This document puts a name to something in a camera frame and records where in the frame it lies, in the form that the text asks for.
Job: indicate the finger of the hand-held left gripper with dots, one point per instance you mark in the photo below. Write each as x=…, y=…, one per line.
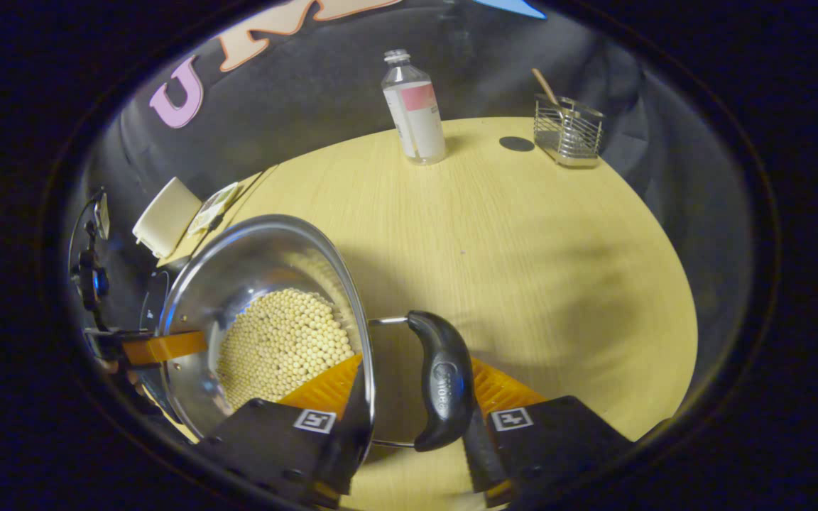
x=167, y=346

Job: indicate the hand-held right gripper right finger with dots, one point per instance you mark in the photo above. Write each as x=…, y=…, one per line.
x=483, y=461

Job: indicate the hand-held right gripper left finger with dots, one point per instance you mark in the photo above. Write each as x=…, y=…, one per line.
x=267, y=440

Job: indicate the black induction cooktop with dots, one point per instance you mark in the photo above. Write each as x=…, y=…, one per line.
x=150, y=284

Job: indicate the pile of yellow soybeans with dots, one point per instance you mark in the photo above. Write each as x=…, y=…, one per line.
x=281, y=348

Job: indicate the white toaster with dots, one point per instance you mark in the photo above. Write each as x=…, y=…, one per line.
x=167, y=216

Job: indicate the white divided dish of beans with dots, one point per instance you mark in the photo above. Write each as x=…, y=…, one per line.
x=214, y=207

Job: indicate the clear bottle with pink label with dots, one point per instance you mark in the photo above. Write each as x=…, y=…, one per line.
x=416, y=113

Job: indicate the wooden stick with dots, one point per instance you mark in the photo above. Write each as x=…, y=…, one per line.
x=544, y=86

